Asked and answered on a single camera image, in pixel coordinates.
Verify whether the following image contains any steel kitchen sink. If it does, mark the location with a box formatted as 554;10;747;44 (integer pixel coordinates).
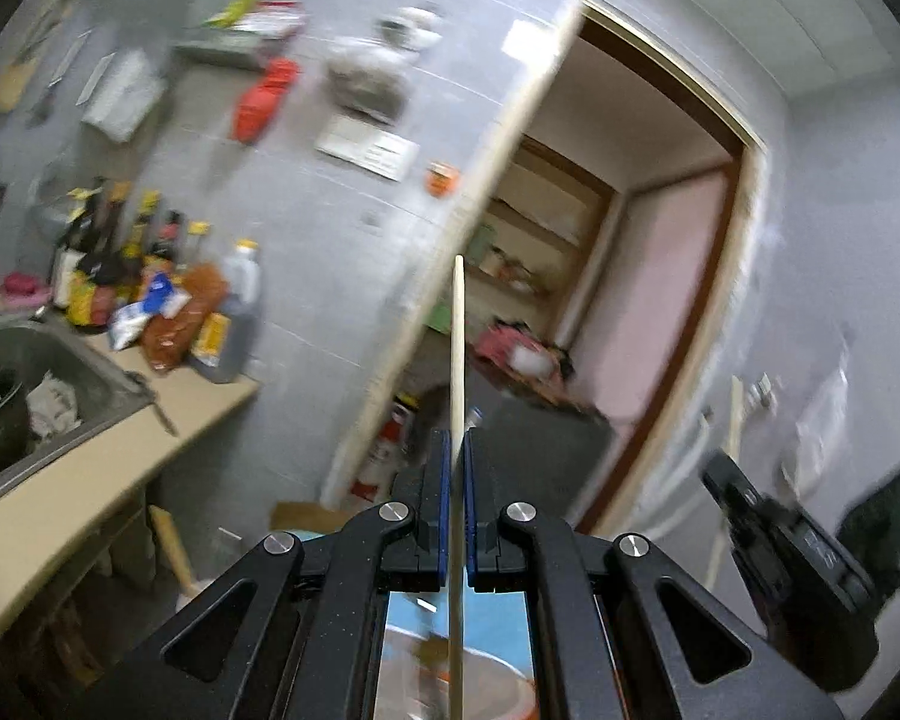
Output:
0;312;154;499

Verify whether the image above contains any striped colourful table cloth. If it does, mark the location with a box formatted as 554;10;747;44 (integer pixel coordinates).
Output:
269;523;541;720

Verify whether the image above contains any red fire extinguisher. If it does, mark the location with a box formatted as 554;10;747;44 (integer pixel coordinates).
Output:
349;394;416;502

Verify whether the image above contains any white bowl on cabinet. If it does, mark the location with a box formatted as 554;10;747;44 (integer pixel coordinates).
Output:
509;344;559;380

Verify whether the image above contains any large oil bottle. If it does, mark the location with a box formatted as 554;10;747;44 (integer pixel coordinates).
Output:
190;239;263;383

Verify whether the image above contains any orange spice packet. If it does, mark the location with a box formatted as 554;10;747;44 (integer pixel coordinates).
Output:
141;262;229;374

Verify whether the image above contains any wooden shelf unit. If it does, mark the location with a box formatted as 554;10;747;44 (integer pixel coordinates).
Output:
463;135;616;343

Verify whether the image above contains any dark soy sauce bottle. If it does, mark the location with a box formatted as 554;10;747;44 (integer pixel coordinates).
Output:
52;187;102;310

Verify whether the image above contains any red plastic bag hanging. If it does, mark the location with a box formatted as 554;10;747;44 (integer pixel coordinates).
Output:
230;57;301;145

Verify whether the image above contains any clear bag of dried goods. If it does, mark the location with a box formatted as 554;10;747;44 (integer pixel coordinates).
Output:
325;37;411;125

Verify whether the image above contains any white mesh bag on wall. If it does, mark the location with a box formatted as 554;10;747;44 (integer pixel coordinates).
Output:
782;327;855;500

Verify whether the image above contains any orange wall hook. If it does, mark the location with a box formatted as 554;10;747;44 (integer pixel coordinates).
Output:
424;161;460;199

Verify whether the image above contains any white wall socket plate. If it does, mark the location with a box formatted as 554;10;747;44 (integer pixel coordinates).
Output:
315;114;419;182

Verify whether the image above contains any grey wall shelf rack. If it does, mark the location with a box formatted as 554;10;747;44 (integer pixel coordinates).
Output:
173;0;307;71

